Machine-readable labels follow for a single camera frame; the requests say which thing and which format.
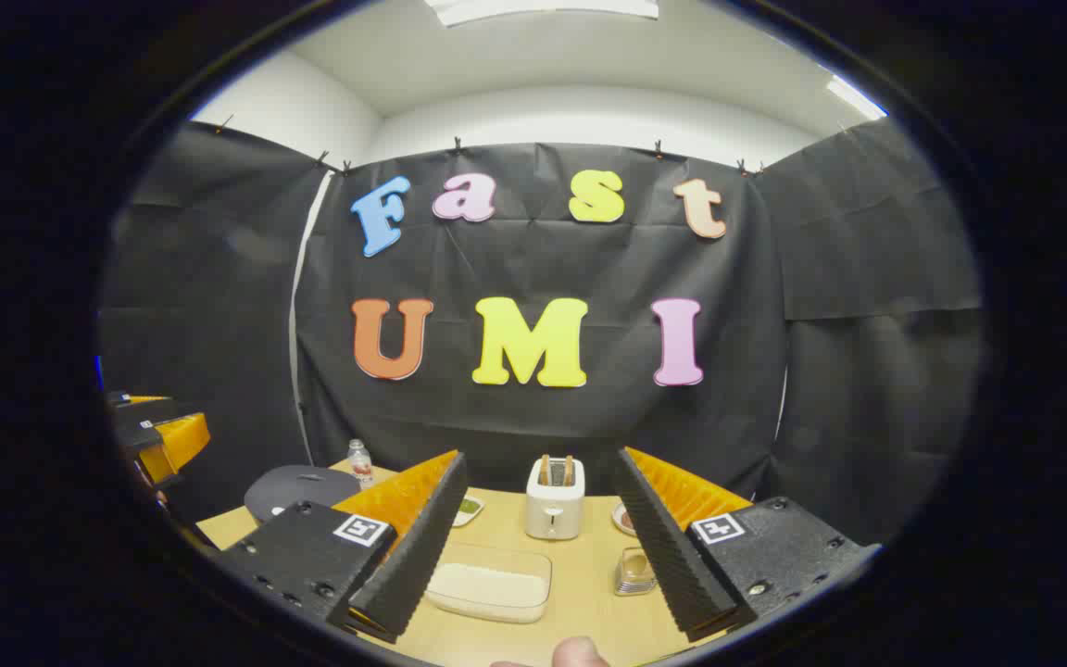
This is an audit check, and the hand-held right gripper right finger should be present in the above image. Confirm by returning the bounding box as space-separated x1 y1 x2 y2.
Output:
612 447 882 642

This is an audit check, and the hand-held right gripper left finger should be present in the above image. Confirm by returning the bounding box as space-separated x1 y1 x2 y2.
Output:
217 450 470 645

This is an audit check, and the clear wire chopstick holder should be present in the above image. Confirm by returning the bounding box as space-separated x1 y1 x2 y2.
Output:
614 547 659 597

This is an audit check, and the clear container of rice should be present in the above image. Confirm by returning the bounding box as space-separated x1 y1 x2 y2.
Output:
424 542 553 623

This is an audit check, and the dark grey rice cooker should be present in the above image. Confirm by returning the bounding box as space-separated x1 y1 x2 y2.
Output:
245 464 364 525

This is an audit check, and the white toaster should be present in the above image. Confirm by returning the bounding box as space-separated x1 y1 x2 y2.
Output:
525 454 586 541

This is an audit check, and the black backdrop cloth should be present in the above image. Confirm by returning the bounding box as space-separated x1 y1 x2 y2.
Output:
98 116 988 547

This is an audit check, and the ceiling light panel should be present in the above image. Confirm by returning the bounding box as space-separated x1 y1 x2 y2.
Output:
424 0 660 27
825 74 888 121

